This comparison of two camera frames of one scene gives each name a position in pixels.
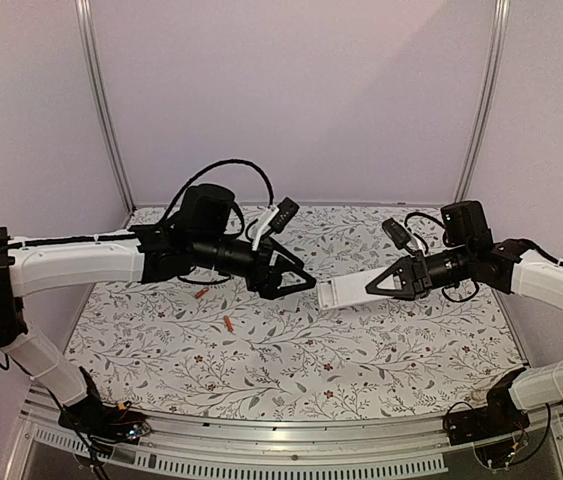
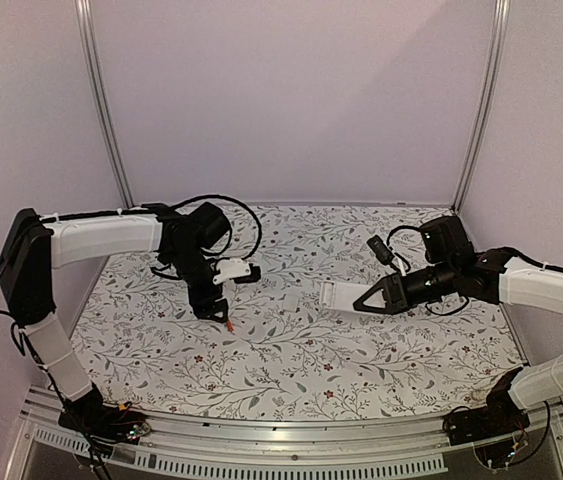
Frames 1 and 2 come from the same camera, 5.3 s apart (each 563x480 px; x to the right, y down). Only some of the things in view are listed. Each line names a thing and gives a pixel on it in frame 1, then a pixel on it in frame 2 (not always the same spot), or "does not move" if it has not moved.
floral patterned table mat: x=205 y=344 does not move
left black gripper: x=268 y=285 → x=199 y=299
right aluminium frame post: x=482 y=121 does not move
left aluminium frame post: x=105 y=109 does not move
